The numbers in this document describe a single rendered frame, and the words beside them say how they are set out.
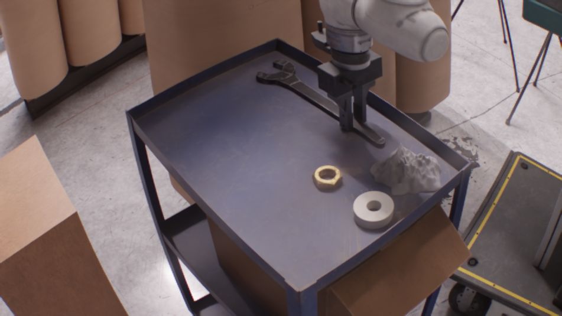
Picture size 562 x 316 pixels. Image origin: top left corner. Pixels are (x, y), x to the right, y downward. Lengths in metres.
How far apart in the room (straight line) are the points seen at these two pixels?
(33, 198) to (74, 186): 1.49
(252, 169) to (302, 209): 0.14
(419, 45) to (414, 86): 1.46
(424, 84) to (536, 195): 0.76
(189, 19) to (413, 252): 0.83
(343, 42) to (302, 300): 0.45
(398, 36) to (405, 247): 0.40
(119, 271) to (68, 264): 1.05
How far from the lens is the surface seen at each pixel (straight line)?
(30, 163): 1.27
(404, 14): 0.87
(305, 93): 1.28
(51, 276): 1.14
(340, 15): 1.00
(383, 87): 2.07
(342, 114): 1.17
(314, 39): 1.13
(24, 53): 2.99
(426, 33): 0.86
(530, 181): 2.03
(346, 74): 1.09
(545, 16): 1.10
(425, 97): 2.37
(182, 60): 1.59
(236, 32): 1.52
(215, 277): 1.42
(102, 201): 2.49
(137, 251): 2.23
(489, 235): 1.78
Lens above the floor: 1.61
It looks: 41 degrees down
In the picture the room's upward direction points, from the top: 5 degrees counter-clockwise
